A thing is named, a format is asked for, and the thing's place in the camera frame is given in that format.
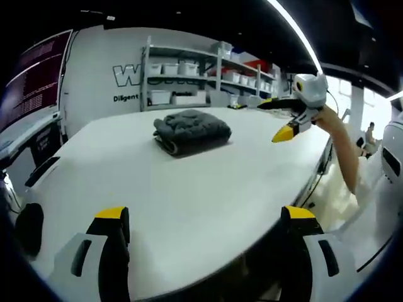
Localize black rounded object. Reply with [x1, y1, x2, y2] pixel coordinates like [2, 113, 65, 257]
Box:
[13, 202, 45, 256]

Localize flat black device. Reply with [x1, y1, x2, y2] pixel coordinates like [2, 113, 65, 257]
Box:
[25, 155, 61, 188]

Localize large dark red screen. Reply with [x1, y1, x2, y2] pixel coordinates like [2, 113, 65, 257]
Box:
[0, 29, 74, 133]

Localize black cable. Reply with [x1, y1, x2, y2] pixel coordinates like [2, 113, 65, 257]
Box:
[356, 234, 396, 273]

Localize dark grey towel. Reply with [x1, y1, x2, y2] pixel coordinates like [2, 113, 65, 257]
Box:
[152, 108, 233, 157]

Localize red box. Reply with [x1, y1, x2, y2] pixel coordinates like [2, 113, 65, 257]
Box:
[244, 59, 272, 72]

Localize rows of white storage bins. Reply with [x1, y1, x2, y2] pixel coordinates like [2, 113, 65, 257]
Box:
[147, 40, 278, 106]

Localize thin gripper cable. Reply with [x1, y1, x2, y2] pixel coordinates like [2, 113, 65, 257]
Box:
[326, 89, 340, 115]

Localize white worn device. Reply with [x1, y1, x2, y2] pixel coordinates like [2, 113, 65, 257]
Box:
[380, 111, 403, 189]

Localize long ceiling light strip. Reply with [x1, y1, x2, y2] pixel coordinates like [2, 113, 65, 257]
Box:
[267, 0, 322, 74]

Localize grey metal shelving unit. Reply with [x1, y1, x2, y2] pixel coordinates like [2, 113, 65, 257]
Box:
[139, 35, 281, 111]

